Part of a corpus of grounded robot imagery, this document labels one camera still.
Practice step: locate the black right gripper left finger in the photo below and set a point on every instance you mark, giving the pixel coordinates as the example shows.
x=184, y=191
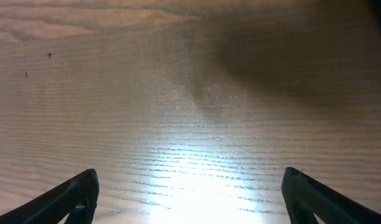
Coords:
x=73, y=201

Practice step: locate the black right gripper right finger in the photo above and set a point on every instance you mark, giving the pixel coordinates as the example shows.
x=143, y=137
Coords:
x=308, y=200

